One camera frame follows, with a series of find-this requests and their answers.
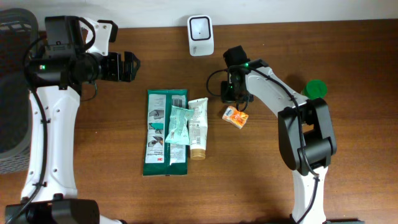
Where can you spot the grey plastic mesh basket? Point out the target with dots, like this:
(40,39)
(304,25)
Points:
(19,28)

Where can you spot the green 3M package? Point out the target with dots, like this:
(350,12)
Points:
(161,158)

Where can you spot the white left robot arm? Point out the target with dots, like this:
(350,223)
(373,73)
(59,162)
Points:
(50,194)

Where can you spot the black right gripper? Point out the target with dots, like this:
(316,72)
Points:
(226,98)

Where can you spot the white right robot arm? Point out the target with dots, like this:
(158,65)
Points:
(306,136)

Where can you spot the teal small sachet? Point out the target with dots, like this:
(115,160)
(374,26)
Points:
(178,126)

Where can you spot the white barcode scanner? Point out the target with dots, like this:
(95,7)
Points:
(200,35)

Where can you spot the orange tissue pack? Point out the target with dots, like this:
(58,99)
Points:
(235,117)

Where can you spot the white tube tan cap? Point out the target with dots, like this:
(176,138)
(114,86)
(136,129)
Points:
(198,128)

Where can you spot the green lid jar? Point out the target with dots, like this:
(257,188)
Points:
(315,89)

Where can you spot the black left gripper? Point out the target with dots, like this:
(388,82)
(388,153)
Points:
(116,66)

